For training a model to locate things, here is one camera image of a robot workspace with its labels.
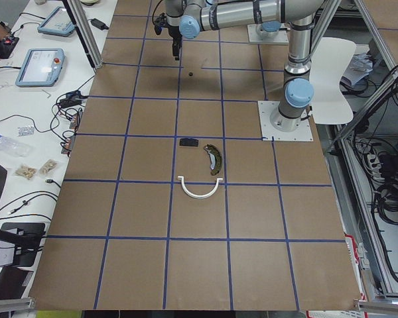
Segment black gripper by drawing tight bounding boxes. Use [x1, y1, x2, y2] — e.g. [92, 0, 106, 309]
[168, 25, 182, 61]

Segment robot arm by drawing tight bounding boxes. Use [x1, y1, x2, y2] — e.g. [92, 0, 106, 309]
[165, 1, 322, 133]
[165, 1, 220, 61]

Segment black power adapter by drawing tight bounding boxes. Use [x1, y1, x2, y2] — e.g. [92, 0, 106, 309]
[90, 18, 109, 30]

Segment black brake pad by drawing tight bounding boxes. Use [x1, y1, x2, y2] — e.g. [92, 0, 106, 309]
[179, 138, 199, 147]

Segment olive brake shoe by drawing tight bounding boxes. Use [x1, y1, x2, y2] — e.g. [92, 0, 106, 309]
[204, 144, 222, 176]

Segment blue teach pendant far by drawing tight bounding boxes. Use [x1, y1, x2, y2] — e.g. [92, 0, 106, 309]
[37, 7, 75, 37]

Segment blue teach pendant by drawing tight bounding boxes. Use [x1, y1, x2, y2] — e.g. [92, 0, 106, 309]
[37, 7, 75, 37]
[15, 48, 65, 87]

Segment blue teach pendant near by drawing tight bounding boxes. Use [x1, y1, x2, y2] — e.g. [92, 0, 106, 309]
[15, 48, 65, 87]

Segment white plastic chair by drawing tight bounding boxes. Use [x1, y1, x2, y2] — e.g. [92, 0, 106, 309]
[309, 37, 356, 125]

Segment clear plastic water bottle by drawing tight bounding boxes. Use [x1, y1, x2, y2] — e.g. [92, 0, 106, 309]
[0, 134, 32, 157]

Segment bag of wooden pieces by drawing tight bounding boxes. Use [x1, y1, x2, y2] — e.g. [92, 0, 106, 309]
[14, 164, 37, 180]

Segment aluminium frame post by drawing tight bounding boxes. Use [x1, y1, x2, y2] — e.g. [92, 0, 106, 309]
[62, 0, 103, 70]

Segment black tangled cables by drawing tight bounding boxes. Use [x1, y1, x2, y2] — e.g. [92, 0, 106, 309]
[51, 89, 89, 140]

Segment white curved plastic bracket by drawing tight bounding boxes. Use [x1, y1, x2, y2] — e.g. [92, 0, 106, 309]
[177, 176, 224, 199]

